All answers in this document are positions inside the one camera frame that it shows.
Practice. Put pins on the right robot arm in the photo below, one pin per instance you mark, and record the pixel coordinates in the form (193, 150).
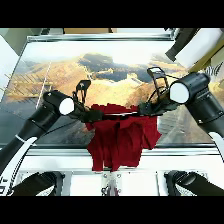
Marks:
(203, 103)

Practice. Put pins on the black garment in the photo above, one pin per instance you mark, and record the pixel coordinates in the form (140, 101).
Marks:
(181, 41)

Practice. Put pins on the red garment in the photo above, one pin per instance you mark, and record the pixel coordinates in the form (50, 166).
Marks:
(123, 140)

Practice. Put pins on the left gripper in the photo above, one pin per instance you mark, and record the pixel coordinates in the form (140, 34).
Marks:
(90, 116)

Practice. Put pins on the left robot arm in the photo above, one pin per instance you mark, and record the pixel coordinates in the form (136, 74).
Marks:
(40, 121)

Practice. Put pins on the white garment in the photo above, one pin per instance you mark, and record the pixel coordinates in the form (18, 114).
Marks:
(203, 45)

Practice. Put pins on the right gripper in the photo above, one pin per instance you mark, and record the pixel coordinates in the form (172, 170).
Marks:
(155, 108)

